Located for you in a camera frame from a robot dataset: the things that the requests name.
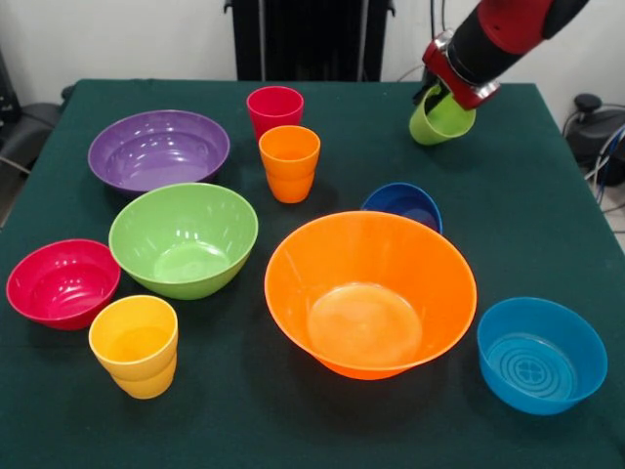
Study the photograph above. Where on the light blue bowl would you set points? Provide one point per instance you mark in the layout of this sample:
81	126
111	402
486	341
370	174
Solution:
591	352

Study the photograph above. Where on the orange cup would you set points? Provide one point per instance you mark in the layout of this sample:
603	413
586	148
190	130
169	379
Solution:
290	181

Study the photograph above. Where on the red-pink bowl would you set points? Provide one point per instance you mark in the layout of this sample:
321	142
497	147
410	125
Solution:
63	283

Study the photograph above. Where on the dark green tablecloth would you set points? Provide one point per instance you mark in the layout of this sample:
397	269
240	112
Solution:
244	430

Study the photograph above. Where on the red-pink cup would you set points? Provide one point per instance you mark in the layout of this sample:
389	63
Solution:
273	110

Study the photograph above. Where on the dark blue bowl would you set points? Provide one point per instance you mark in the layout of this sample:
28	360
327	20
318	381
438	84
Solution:
400	200

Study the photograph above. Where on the purple bowl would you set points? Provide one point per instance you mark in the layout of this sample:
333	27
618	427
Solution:
156	151

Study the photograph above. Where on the yellow cup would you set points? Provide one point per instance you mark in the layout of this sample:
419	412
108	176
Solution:
141	376

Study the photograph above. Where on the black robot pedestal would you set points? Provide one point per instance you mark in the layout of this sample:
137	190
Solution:
303	39

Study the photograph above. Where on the light green cup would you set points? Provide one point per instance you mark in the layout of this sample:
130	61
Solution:
439	132

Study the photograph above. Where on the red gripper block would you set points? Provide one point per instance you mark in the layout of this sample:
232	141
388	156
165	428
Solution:
459	93

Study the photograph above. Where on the large orange bowl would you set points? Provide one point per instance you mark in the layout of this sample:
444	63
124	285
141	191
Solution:
293	293

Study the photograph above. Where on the black metal stand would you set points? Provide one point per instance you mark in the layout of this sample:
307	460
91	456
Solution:
7	98

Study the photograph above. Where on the light green bowl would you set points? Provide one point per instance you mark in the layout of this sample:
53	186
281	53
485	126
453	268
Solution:
180	234

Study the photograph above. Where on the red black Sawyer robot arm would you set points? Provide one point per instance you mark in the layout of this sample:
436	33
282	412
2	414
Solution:
508	29

